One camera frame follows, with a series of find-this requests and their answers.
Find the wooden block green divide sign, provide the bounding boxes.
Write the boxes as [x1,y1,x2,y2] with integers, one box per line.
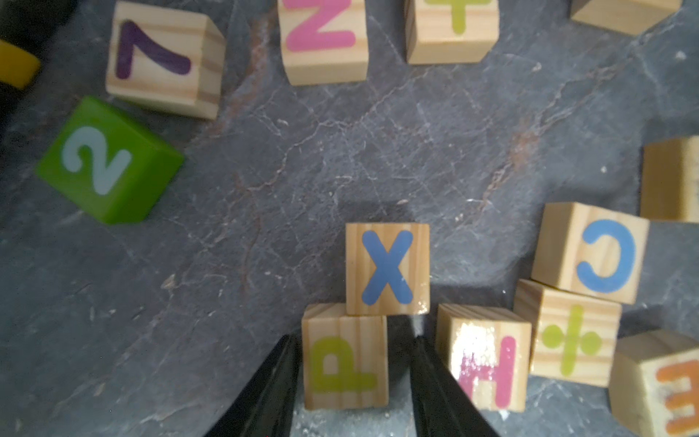
[513,280,623,388]

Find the wooden block orange E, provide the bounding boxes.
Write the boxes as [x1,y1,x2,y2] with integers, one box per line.
[608,330,698,436]

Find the yellow handled pliers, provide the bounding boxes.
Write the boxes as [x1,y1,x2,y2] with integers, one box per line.
[0,40,41,90]

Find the wooden block green P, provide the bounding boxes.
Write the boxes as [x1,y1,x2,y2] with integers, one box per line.
[301,303,389,411]

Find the wooden block blue X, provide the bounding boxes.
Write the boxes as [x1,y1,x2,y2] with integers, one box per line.
[345,222,431,316]

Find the wooden block green plus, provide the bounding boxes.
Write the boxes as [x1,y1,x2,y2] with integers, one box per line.
[404,0,500,65]

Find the wooden block pink H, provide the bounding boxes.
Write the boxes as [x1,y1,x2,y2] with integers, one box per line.
[435,303,533,413]

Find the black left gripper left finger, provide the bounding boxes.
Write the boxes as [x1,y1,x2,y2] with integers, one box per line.
[207,334,300,436]

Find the wooden block orange A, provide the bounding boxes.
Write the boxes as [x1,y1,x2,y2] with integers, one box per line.
[570,0,683,36]

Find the wooden block blue R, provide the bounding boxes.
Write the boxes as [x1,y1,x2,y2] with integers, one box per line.
[640,136,698,224]

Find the wooden block blue C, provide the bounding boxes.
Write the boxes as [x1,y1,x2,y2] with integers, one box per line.
[531,202,650,304]

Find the green number 2 block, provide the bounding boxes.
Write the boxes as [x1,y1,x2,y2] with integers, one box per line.
[36,97,185,224]

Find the wooden block purple 7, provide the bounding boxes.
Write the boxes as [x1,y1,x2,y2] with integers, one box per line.
[106,1,227,120]

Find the wooden block pink Z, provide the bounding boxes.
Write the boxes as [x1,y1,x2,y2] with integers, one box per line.
[278,0,370,87]

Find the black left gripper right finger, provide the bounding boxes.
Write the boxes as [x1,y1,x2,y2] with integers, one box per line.
[410,336,498,437]

